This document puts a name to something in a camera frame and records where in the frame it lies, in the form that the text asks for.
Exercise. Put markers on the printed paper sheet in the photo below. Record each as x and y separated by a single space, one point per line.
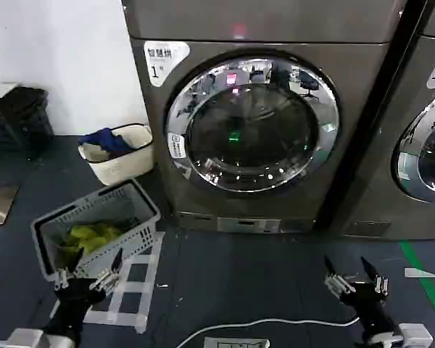
235 342

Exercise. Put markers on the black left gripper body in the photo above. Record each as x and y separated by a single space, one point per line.
74 304

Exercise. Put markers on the blue garment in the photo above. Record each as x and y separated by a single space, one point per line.
107 139

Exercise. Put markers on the small white floor scrap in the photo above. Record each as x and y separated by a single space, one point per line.
161 286

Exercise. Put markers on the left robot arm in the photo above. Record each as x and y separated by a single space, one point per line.
29 339

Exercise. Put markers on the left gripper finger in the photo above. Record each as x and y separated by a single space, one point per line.
63 279
107 279

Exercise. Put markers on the small white door sticker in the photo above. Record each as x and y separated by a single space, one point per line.
177 145

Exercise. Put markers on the round glass dryer door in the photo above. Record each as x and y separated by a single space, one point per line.
252 125
431 152

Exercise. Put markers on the green tape line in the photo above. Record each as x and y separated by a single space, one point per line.
426 282

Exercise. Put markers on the brown cardboard piece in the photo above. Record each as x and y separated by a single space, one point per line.
0 206

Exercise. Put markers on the white tape grid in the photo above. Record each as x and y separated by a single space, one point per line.
130 286

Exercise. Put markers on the white fabric laundry bin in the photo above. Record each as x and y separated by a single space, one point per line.
121 163

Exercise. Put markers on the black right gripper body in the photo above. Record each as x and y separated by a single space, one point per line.
369 304

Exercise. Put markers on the white tape piece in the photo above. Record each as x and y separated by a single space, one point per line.
418 272

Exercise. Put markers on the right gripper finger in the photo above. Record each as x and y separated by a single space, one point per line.
339 284
380 282

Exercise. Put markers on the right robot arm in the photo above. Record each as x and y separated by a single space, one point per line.
409 333

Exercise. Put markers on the grey dryer with red light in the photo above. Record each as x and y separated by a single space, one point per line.
261 188

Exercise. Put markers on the grey plastic laundry basket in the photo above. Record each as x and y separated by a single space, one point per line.
137 214

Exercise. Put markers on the yellow-green garment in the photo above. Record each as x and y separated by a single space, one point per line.
92 235

